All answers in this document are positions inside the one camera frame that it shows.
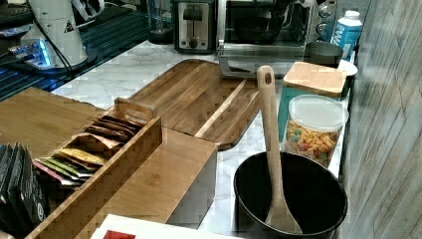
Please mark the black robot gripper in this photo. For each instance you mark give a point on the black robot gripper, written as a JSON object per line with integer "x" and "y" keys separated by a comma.
{"x": 280, "y": 15}

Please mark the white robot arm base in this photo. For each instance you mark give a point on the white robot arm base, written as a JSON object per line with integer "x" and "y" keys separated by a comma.
{"x": 54, "y": 40}

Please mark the silver toaster oven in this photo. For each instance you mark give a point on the silver toaster oven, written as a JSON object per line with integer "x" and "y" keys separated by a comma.
{"x": 307, "y": 23}

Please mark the open oven door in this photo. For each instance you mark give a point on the open oven door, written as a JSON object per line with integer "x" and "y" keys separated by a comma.
{"x": 243, "y": 60}

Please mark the large black bowl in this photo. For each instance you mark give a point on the large black bowl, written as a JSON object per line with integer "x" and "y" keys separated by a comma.
{"x": 314, "y": 195}

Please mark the black cup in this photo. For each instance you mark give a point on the black cup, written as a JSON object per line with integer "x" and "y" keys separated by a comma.
{"x": 323, "y": 53}

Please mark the blue white bottle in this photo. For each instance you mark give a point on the blue white bottle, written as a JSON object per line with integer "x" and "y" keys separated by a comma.
{"x": 346, "y": 32}

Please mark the teal canister with bamboo lid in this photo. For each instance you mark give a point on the teal canister with bamboo lid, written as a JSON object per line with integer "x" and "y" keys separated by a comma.
{"x": 308, "y": 79}

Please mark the silver two-slot toaster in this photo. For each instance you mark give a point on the silver two-slot toaster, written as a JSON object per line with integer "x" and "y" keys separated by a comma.
{"x": 195, "y": 26}

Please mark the white small dish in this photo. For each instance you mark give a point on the white small dish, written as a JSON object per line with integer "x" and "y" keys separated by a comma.
{"x": 349, "y": 68}

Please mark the black round base stand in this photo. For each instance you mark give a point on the black round base stand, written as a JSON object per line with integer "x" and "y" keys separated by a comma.
{"x": 161, "y": 36}

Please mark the clear cereal jar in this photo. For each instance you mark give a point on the clear cereal jar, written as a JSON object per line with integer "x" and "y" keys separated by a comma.
{"x": 313, "y": 127}

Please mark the large wooden cutting board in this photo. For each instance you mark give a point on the large wooden cutting board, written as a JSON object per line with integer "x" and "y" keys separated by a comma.
{"x": 193, "y": 97}

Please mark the bamboo top white box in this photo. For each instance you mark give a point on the bamboo top white box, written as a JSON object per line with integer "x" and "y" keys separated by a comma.
{"x": 175, "y": 185}

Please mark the wooden spatula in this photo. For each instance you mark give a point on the wooden spatula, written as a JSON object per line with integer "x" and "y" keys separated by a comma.
{"x": 279, "y": 215}

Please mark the wooden board at left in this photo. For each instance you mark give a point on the wooden board at left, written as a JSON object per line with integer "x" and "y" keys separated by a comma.
{"x": 42, "y": 121}

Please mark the wooden tea bag organizer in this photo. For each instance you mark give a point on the wooden tea bag organizer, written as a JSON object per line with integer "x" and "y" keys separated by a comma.
{"x": 95, "y": 163}

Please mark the white red box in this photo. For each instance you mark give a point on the white red box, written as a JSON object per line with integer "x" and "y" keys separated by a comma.
{"x": 120, "y": 227}

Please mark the black tea packets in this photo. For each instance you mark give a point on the black tea packets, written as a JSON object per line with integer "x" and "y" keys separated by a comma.
{"x": 23, "y": 202}

